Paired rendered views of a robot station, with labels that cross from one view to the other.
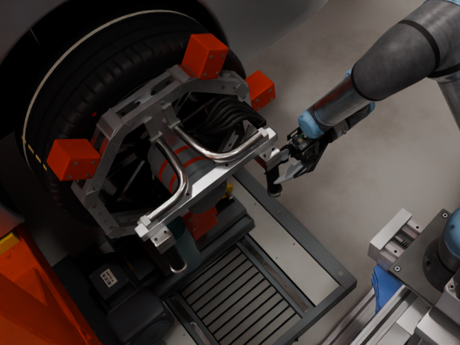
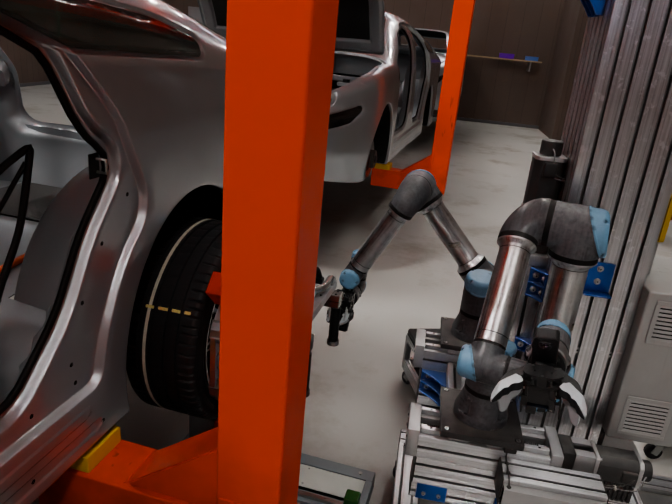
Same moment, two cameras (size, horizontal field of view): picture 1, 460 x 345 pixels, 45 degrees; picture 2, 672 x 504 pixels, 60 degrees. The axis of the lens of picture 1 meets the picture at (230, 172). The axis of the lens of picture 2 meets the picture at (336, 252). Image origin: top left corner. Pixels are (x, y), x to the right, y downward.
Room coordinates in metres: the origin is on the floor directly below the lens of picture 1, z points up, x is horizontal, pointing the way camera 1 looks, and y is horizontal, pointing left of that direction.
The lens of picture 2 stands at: (-0.42, 1.34, 1.79)
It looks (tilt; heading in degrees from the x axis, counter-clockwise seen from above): 20 degrees down; 309
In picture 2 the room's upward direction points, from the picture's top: 5 degrees clockwise
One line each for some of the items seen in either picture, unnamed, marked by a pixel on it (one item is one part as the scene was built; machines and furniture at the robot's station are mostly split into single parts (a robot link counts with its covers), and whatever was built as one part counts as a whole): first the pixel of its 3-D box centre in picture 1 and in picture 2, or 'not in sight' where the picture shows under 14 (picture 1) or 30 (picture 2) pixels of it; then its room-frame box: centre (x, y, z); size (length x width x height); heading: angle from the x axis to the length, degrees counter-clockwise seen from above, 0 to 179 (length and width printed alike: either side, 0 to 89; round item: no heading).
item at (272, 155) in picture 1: (262, 150); (328, 297); (0.77, -0.10, 0.93); 0.09 x 0.05 x 0.05; 26
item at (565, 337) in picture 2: not in sight; (550, 344); (-0.08, 0.17, 1.21); 0.11 x 0.08 x 0.09; 107
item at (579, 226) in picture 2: not in sight; (558, 307); (-0.01, -0.08, 1.19); 0.15 x 0.12 x 0.55; 17
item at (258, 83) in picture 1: (256, 92); not in sight; (1.02, -0.14, 0.85); 0.09 x 0.08 x 0.07; 116
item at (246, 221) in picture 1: (179, 231); not in sight; (1.01, 0.26, 0.13); 0.50 x 0.36 x 0.10; 116
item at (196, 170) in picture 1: (186, 172); not in sight; (0.82, 0.12, 0.85); 0.21 x 0.14 x 0.14; 26
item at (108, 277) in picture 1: (125, 296); not in sight; (0.75, 0.48, 0.26); 0.42 x 0.18 x 0.35; 26
